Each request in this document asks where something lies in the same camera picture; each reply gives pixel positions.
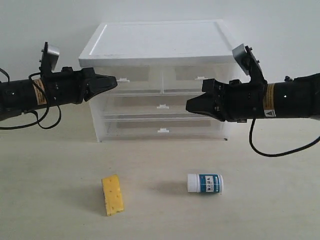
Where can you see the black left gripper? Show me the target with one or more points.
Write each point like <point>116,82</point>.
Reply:
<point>75,86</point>

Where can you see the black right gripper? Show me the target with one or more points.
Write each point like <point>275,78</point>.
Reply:
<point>231,102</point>

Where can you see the white blue-labelled pill bottle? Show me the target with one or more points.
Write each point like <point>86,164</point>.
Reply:
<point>205,183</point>

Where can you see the yellow cheese wedge toy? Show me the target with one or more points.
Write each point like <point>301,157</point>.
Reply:
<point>113,199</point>

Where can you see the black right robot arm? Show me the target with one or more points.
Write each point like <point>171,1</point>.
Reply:
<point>292,98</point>

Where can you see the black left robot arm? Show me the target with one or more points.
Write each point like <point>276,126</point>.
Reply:
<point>22,96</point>

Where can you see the clear bottom wide drawer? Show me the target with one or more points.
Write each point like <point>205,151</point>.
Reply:
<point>160,126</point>

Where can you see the clear wide drawer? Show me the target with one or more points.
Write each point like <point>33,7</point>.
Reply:
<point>144,104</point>
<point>160,126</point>

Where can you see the clear middle wide drawer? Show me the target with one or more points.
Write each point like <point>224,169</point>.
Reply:
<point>144,104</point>

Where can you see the white plastic drawer cabinet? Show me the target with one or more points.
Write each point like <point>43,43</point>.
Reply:
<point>157,44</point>

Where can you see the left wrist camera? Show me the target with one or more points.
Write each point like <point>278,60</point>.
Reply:
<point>49,58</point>

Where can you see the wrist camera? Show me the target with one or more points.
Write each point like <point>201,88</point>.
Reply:
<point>245,58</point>
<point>49,58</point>

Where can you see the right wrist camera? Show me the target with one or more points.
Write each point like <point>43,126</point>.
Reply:
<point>245,58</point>

